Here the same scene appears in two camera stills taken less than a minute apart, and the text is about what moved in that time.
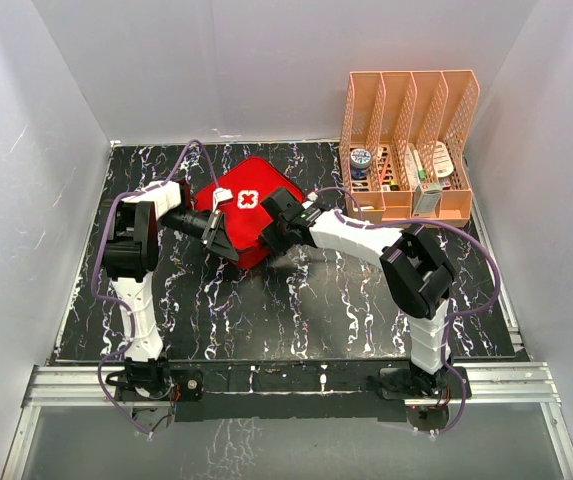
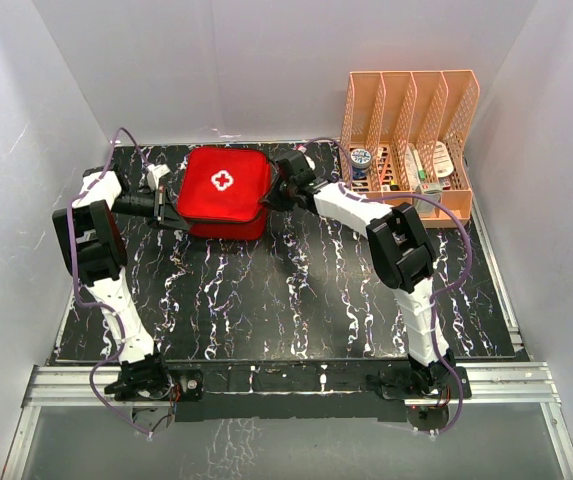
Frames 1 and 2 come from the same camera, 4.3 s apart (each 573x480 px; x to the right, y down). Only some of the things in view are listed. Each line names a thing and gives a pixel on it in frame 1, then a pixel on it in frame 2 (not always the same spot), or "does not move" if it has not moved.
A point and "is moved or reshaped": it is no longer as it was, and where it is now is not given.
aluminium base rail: (502, 385) does not move
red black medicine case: (251, 181) is moved or reshaped
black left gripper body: (185, 222) → (134, 205)
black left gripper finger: (217, 237) → (168, 214)
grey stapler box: (427, 200) does not move
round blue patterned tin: (360, 159) does not move
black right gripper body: (276, 240) → (288, 198)
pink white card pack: (443, 164) does not move
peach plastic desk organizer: (403, 156) does not move
